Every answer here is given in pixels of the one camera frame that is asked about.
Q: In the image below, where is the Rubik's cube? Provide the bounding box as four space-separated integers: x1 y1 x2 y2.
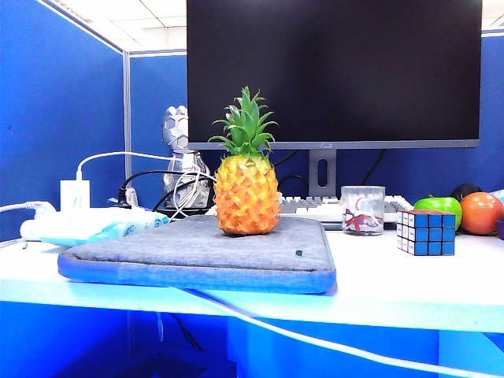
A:
396 209 458 258

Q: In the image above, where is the plastic pineapple with green crown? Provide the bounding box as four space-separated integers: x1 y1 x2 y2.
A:
208 86 282 237

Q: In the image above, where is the white and grey keyboard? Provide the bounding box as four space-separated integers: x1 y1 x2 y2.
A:
275 194 415 224

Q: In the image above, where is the grey felt laptop sleeve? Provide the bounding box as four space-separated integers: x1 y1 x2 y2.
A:
57 213 338 296

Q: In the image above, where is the silver robot bust figurine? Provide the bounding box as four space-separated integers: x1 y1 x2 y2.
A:
161 105 213 210

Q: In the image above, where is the clear glass jar red ribbon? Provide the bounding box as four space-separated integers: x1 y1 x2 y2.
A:
340 185 387 236

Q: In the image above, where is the light blue tissue pack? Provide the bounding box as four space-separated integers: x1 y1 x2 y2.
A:
39 212 172 247

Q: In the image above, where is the black computer monitor grey stand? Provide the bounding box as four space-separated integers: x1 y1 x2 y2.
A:
186 0 484 198

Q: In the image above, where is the white charger adapter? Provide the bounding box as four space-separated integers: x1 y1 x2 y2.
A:
59 179 91 214

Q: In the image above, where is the green plastic apple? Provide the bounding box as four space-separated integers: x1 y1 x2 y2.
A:
413 195 463 232

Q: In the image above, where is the black ball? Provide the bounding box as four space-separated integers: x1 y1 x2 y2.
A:
450 182 484 202

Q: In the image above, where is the white power strip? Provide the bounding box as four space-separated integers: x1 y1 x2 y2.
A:
19 206 139 242

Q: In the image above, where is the orange red plastic fruit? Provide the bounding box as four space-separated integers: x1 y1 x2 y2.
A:
459 191 504 236

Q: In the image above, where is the black monitor cable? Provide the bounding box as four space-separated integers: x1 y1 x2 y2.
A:
272 150 313 195
361 149 388 187

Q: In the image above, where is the white coiled cable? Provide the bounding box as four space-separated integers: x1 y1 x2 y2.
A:
171 166 218 221

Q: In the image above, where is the black power cable with plug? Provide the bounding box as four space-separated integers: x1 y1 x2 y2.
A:
117 169 216 214

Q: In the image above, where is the white charger cable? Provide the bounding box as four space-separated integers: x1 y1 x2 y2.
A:
76 150 176 183

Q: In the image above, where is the silver partition post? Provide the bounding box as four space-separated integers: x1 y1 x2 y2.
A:
122 50 133 198

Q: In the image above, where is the thin black hanging cable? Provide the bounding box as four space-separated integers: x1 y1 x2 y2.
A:
169 312 205 352

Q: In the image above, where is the long white cable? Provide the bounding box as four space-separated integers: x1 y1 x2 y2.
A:
172 286 504 378

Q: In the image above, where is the white cable with thick connector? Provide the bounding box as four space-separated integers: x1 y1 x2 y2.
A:
0 200 57 217

